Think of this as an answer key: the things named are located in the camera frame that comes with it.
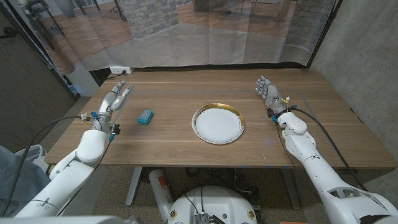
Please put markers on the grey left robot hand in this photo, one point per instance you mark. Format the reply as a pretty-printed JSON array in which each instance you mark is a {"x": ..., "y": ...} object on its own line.
[{"x": 107, "y": 105}]

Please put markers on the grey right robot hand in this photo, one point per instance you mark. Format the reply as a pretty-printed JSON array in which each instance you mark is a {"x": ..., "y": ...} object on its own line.
[{"x": 272, "y": 95}]

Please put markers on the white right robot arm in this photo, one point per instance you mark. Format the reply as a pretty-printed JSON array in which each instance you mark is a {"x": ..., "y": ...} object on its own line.
[{"x": 323, "y": 177}]

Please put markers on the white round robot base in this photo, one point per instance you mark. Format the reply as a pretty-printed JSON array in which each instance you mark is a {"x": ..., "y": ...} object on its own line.
[{"x": 214, "y": 202}]

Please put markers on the gold-rimmed white paper plate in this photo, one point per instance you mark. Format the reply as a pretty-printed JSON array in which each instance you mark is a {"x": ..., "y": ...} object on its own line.
[{"x": 217, "y": 126}]

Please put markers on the white power strip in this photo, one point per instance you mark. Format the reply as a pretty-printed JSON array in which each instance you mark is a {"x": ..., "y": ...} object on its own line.
[{"x": 119, "y": 69}]

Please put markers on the white table leg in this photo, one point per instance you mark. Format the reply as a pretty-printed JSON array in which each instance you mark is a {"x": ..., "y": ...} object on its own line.
[
  {"x": 133, "y": 186},
  {"x": 291, "y": 189}
]

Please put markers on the white sneaker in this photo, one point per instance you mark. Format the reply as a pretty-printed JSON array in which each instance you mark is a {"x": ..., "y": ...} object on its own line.
[{"x": 31, "y": 153}]

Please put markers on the printed room backdrop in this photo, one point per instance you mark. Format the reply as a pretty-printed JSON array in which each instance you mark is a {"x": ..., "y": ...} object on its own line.
[{"x": 186, "y": 40}]

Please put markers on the white cylinder with orange label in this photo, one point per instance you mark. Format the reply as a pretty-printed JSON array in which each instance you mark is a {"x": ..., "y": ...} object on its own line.
[{"x": 160, "y": 193}]

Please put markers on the person's leg in jeans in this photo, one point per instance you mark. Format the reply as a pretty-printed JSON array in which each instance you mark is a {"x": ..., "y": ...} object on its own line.
[{"x": 18, "y": 180}]

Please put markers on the white robot torso edge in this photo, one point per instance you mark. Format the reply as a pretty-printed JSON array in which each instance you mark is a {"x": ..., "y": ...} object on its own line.
[{"x": 62, "y": 220}]

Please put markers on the black backdrop frame pole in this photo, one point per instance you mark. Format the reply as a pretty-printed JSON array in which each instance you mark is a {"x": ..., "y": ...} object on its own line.
[
  {"x": 326, "y": 32},
  {"x": 57, "y": 73}
]

